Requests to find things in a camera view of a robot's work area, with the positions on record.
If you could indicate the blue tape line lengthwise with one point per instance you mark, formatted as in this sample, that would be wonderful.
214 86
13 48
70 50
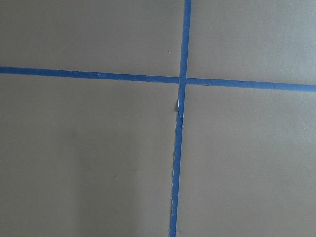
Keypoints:
180 117

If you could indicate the blue tape line crosswise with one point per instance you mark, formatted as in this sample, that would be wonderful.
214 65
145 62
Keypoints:
159 79

